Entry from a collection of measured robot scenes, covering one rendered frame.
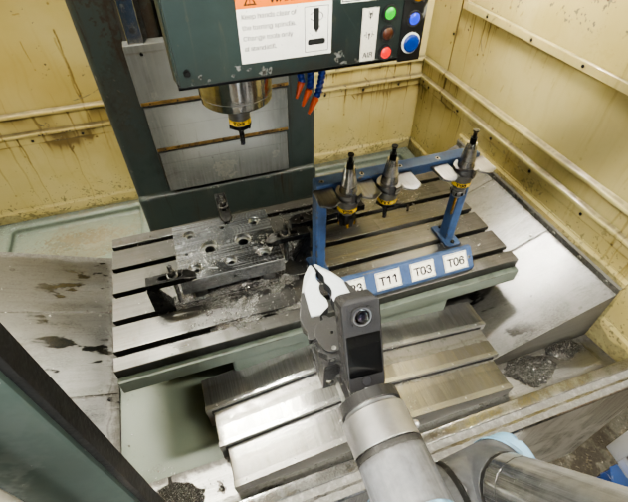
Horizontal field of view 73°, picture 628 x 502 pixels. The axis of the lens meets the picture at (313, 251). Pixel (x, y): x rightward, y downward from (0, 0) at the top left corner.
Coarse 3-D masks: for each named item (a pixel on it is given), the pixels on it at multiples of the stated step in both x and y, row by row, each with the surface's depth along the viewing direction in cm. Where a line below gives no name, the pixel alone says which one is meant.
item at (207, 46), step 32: (160, 0) 60; (192, 0) 61; (224, 0) 62; (384, 0) 70; (192, 32) 64; (224, 32) 65; (352, 32) 72; (192, 64) 67; (224, 64) 68; (256, 64) 70; (288, 64) 72; (320, 64) 74; (352, 64) 76
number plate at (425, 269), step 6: (414, 264) 122; (420, 264) 123; (426, 264) 123; (432, 264) 124; (414, 270) 122; (420, 270) 123; (426, 270) 123; (432, 270) 124; (414, 276) 123; (420, 276) 123; (426, 276) 123; (432, 276) 124
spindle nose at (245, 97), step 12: (228, 84) 84; (240, 84) 84; (252, 84) 85; (264, 84) 88; (204, 96) 88; (216, 96) 86; (228, 96) 85; (240, 96) 86; (252, 96) 87; (264, 96) 89; (216, 108) 88; (228, 108) 87; (240, 108) 88; (252, 108) 89
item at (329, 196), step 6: (318, 192) 104; (324, 192) 104; (330, 192) 104; (318, 198) 102; (324, 198) 102; (330, 198) 102; (336, 198) 102; (318, 204) 101; (324, 204) 100; (330, 204) 100; (336, 204) 101
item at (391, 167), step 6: (390, 162) 100; (396, 162) 100; (384, 168) 102; (390, 168) 101; (396, 168) 101; (384, 174) 103; (390, 174) 102; (396, 174) 102; (384, 180) 103; (390, 180) 103; (396, 180) 103; (390, 186) 104
